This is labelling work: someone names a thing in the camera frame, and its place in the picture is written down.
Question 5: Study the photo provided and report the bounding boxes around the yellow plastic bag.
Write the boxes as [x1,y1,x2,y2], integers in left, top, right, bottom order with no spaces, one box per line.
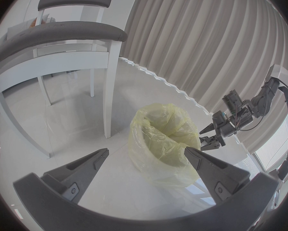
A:
[128,103,200,189]

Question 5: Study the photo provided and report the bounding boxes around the white chair with grey seat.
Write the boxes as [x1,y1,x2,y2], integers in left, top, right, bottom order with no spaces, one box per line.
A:
[0,0,128,159]

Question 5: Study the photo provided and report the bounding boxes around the orange cushion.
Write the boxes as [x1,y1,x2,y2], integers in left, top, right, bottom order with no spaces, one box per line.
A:
[28,15,49,28]

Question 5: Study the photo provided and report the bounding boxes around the beige curtain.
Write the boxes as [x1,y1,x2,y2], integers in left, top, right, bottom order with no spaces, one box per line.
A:
[121,0,288,153]

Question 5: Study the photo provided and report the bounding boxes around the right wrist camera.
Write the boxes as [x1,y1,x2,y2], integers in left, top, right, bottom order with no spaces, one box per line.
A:
[212,111,227,127]

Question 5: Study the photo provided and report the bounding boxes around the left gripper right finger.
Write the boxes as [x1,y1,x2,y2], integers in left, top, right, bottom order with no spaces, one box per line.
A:
[184,146,251,205]

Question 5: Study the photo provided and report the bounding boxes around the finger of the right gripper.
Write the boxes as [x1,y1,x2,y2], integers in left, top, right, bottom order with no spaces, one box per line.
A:
[199,135,221,151]
[199,123,216,135]

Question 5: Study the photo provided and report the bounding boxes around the white trash bin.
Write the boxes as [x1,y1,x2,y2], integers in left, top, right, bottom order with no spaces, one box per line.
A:
[134,110,200,177]

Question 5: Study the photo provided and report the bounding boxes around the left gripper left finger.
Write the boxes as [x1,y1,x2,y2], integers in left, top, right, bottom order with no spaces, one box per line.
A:
[41,148,110,204]

